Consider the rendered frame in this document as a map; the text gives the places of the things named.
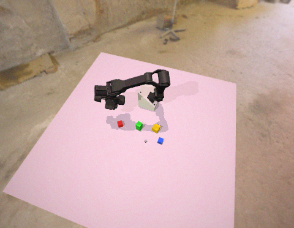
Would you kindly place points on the red block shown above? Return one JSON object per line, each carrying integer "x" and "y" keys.
{"x": 120, "y": 123}

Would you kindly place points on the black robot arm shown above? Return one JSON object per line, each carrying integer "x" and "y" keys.
{"x": 115, "y": 87}

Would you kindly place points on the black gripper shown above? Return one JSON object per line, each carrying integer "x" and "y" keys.
{"x": 120, "y": 100}

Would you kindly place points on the blue cube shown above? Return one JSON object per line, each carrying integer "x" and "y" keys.
{"x": 160, "y": 140}

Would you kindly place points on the yellow block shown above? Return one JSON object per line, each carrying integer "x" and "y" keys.
{"x": 155, "y": 128}

